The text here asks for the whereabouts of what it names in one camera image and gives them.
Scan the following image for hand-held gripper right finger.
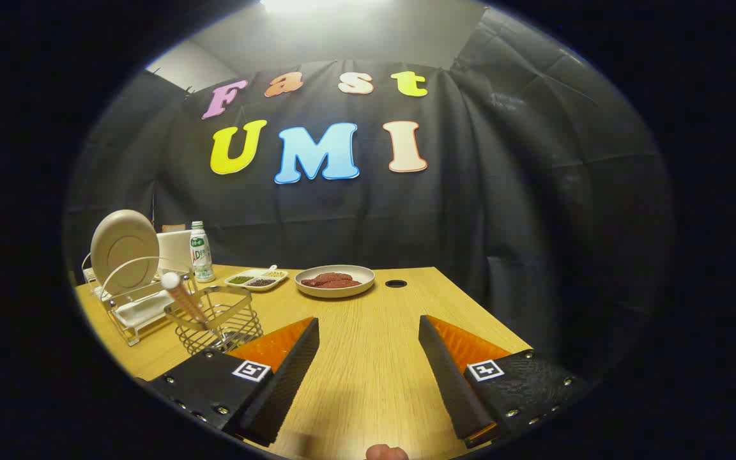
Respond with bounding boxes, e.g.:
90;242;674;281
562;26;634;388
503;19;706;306
418;314;589;449

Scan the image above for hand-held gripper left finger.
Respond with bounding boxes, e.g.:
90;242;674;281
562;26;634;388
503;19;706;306
135;316;321;448

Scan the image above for metal wire basket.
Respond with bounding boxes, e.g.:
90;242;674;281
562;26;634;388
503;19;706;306
164;285;264;356

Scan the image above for spoon with checked handle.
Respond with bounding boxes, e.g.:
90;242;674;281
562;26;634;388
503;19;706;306
160;272;210;330

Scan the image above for white wire dish rack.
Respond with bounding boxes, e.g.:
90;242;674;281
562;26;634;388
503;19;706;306
80;252;197;347

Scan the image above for beige round plate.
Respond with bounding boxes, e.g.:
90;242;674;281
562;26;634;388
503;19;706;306
90;210;161;296

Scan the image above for beige plate with meat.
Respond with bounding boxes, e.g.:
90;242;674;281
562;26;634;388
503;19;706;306
295;264;376;299

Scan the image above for white divided dish with beans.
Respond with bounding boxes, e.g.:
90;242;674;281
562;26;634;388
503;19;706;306
224;265;289;293

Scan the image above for white bottle with green label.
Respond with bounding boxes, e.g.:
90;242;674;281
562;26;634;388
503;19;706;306
189;221;215;283

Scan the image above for black backdrop cloth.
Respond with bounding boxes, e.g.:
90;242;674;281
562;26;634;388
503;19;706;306
65;6;672;384

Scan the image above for white toaster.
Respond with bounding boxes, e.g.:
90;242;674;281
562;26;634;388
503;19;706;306
156;230;193;275

